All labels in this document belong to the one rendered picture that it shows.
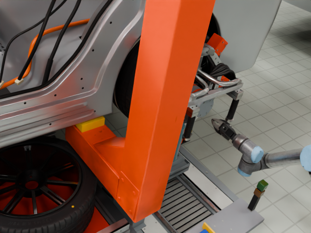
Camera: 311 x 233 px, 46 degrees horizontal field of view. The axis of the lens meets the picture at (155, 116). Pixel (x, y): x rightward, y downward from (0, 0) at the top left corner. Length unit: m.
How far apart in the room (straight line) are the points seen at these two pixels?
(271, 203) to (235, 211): 0.83
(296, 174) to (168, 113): 1.99
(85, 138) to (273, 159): 1.06
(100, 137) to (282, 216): 1.49
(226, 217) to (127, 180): 0.62
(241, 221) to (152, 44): 1.14
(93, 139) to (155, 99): 0.68
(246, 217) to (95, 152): 0.87
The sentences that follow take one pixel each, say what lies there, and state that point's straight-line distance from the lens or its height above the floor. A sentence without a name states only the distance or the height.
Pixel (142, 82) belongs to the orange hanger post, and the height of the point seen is 1.24.
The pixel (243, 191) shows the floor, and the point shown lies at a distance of 2.86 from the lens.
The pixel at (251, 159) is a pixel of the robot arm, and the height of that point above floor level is 0.60.
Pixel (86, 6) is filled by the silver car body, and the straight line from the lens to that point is 2.47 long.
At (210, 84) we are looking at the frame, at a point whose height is 0.82.
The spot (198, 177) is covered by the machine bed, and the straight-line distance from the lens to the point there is 2.71.
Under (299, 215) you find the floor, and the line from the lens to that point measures 2.91.
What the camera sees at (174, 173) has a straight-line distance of 2.60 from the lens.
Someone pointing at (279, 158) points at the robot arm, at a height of 0.66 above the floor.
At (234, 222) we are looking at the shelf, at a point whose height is 0.45.
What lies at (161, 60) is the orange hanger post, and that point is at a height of 1.37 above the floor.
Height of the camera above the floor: 1.95
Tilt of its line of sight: 36 degrees down
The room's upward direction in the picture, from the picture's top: 12 degrees clockwise
